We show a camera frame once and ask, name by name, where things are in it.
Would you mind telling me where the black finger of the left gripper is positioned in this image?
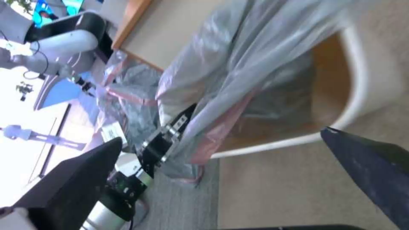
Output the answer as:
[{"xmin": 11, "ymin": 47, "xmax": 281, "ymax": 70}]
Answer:
[
  {"xmin": 160, "ymin": 135, "xmax": 186, "ymax": 165},
  {"xmin": 161, "ymin": 103, "xmax": 198, "ymax": 141}
]

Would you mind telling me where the white trash can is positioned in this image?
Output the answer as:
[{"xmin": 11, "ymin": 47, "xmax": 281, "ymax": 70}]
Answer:
[{"xmin": 209, "ymin": 26, "xmax": 386, "ymax": 160}]

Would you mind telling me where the wood-edged table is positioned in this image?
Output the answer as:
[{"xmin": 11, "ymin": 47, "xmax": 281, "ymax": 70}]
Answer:
[{"xmin": 111, "ymin": 0, "xmax": 221, "ymax": 72}]

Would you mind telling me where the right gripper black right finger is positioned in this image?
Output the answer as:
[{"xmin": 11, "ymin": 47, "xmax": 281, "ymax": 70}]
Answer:
[{"xmin": 320, "ymin": 127, "xmax": 409, "ymax": 230}]

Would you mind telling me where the white robot torso shell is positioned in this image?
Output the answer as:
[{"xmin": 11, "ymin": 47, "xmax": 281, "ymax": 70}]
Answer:
[{"xmin": 0, "ymin": 9, "xmax": 114, "ymax": 78}]

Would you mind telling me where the crumpled grey plastic bag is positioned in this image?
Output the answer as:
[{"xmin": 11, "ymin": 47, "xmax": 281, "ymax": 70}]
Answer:
[{"xmin": 95, "ymin": 50, "xmax": 166, "ymax": 150}]

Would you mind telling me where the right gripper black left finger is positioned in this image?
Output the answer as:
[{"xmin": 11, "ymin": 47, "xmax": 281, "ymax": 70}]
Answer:
[{"xmin": 0, "ymin": 137, "xmax": 123, "ymax": 230}]

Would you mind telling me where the blue panel with white rim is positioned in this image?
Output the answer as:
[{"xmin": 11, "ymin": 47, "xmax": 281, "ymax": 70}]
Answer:
[{"xmin": 33, "ymin": 76, "xmax": 97, "ymax": 111}]

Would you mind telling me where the grey translucent garbage bag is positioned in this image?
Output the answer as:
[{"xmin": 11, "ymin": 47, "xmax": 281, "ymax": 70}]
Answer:
[{"xmin": 155, "ymin": 0, "xmax": 336, "ymax": 185}]

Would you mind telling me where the small white labelled box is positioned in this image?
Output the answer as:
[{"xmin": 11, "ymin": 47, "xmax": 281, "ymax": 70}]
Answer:
[{"xmin": 100, "ymin": 121, "xmax": 125, "ymax": 142}]

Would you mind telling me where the colourful display screen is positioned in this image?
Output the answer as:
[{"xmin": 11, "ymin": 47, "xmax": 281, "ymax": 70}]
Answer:
[{"xmin": 31, "ymin": 0, "xmax": 86, "ymax": 26}]

